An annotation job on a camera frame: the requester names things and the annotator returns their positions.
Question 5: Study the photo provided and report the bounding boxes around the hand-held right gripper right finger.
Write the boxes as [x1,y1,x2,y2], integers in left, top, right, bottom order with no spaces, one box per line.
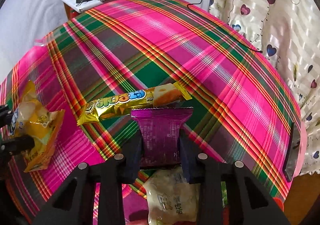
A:
[179,130,290,225]

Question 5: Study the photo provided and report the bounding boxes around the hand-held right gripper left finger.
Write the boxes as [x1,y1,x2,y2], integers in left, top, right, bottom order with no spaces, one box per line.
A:
[32,135,143,225]

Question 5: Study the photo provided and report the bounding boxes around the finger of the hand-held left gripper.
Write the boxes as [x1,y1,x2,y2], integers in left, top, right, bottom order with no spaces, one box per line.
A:
[0,105,13,128]
[0,136,35,157]

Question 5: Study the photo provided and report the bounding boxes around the yellow snack packet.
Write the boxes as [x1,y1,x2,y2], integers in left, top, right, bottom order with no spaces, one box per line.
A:
[7,80,66,173]

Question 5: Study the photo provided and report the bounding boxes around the purple snack packet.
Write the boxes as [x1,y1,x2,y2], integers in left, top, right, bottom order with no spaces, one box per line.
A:
[131,106,194,168]

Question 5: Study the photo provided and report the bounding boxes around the pale white snack packet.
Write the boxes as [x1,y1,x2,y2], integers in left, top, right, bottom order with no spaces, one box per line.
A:
[143,166,200,225]

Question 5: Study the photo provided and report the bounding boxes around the golden snack bar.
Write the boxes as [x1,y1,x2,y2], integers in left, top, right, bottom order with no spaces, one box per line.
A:
[77,81,192,126]

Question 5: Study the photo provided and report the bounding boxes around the red round plastic basin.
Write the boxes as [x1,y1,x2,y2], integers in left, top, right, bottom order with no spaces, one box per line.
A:
[220,196,285,225]

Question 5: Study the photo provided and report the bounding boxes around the black smartphone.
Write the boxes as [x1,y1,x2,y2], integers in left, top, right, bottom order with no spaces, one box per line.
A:
[282,121,300,182]

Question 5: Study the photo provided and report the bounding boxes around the white side table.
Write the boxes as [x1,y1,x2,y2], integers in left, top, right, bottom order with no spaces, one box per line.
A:
[59,0,173,19]

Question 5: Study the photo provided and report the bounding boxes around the cream heart print curtain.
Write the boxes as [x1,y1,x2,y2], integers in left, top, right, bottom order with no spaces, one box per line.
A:
[209,0,320,175]

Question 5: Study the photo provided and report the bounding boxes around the black cable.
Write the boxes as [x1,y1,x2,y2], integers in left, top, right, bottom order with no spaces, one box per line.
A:
[187,0,263,53]

